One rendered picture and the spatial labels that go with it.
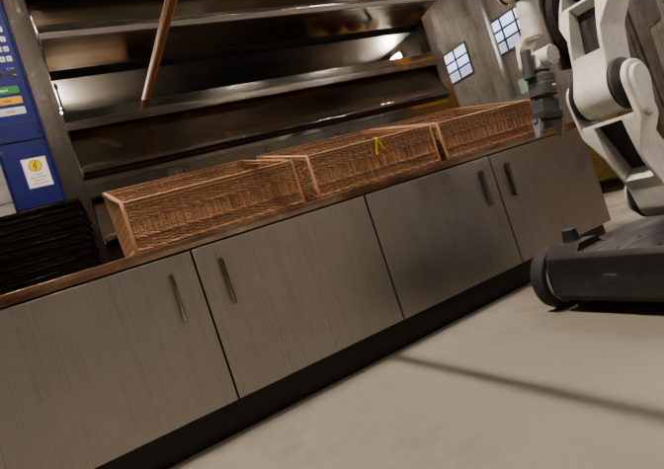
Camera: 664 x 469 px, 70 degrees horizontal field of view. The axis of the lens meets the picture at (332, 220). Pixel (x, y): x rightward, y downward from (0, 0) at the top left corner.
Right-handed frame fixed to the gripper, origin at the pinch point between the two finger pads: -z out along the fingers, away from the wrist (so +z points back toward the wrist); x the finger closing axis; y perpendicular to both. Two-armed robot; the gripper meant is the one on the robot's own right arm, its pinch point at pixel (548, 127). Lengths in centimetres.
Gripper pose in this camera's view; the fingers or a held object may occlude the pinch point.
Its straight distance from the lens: 179.0
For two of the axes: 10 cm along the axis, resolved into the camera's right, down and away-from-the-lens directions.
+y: 4.5, -0.8, -8.9
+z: -1.6, -9.9, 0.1
